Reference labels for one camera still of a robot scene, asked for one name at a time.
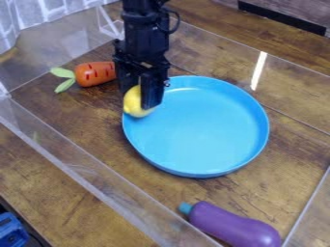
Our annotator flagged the dark wooden shelf edge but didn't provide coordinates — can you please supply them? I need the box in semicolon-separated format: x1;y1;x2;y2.
238;0;330;38

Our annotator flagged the blue round plastic tray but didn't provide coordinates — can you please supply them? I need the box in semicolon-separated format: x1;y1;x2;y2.
123;75;270;178

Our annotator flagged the orange toy carrot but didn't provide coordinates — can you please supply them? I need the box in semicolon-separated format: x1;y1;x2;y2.
51;61;117;94

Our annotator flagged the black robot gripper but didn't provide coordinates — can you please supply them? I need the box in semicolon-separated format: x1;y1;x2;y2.
114;0;170;110

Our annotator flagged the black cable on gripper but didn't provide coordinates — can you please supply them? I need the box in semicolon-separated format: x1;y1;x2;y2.
157;8;182;35

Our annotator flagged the yellow toy lemon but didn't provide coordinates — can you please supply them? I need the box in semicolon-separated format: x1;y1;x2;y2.
123;85;154;118

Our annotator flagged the clear acrylic enclosure wall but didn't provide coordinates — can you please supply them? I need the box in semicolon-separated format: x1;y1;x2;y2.
0;0;330;247

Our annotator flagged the white patterned curtain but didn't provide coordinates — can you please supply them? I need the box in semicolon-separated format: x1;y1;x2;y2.
0;0;118;54

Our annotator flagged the blue device corner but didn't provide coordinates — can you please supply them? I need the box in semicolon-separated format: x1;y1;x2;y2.
0;212;30;247

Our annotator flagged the purple toy eggplant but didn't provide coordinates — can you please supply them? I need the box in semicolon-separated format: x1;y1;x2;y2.
180;201;281;247

